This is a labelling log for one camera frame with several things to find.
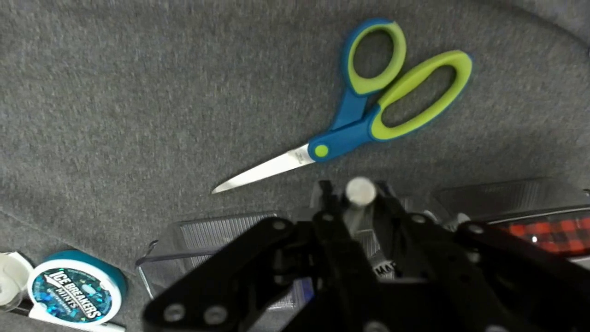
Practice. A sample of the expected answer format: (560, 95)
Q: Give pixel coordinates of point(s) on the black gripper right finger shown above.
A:
(491, 270)

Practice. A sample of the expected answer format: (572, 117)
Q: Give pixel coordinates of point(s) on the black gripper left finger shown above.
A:
(265, 277)

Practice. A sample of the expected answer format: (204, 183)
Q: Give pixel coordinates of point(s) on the grey barrel marker pen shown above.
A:
(360, 191)

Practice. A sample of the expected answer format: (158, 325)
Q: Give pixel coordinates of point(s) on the red plaid tape roll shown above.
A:
(547, 237)

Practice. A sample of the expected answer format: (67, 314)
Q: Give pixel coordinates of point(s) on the clear plastic marker tray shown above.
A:
(204, 246)

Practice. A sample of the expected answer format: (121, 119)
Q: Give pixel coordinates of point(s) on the grey tablecloth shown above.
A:
(123, 93)

